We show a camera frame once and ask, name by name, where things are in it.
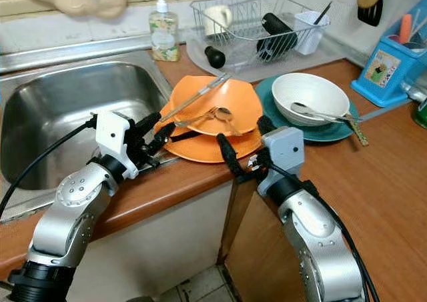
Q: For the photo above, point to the cream mug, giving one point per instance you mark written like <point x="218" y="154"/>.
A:
<point x="217" y="20"/>

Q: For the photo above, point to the grey drying mat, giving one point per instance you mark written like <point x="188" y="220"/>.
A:
<point x="273" y="72"/>

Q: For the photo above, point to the blue plastic utensil holder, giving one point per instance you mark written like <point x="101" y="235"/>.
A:
<point x="383" y="68"/>

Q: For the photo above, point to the white plastic utensil cup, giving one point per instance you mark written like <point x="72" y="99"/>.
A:
<point x="310" y="35"/>

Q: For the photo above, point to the white cabinet front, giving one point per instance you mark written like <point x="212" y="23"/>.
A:
<point x="173" y="242"/>

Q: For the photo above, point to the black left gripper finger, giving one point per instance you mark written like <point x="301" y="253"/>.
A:
<point x="147" y="122"/>
<point x="162" y="136"/>

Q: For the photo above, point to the white bowl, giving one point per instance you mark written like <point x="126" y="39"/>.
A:
<point x="310" y="88"/>

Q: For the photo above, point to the black tumbler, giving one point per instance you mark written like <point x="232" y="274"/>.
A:
<point x="277" y="35"/>

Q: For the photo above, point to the metal spoon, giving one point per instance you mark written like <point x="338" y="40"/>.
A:
<point x="301" y="107"/>
<point x="219" y="112"/>

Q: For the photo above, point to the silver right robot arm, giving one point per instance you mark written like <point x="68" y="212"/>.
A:
<point x="313" y="242"/>

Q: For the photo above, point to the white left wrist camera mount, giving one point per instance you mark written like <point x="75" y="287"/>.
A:
<point x="112" y="134"/>

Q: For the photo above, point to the clear soap pump bottle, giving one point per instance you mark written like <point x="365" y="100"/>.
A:
<point x="164" y="38"/>

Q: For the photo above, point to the small black bottle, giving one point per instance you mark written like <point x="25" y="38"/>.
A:
<point x="215" y="57"/>

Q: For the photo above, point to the brown wooden cabinet door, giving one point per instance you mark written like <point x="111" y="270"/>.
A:
<point x="267" y="262"/>

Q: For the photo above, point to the teal plate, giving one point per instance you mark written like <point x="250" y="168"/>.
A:
<point x="307" y="134"/>

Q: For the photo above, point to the clear long stick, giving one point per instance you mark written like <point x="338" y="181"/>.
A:
<point x="200" y="95"/>

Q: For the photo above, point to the black stick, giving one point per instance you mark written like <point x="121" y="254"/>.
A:
<point x="190" y="136"/>

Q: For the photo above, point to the beige cloth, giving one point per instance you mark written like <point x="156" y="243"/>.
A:
<point x="73" y="0"/>

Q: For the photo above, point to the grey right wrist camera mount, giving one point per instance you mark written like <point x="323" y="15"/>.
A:
<point x="283" y="148"/>

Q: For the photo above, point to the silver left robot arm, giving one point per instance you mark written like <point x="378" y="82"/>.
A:
<point x="67" y="212"/>

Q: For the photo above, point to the green container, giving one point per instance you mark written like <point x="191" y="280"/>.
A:
<point x="421" y="115"/>

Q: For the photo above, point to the stainless steel sink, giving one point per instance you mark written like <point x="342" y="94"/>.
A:
<point x="80" y="108"/>

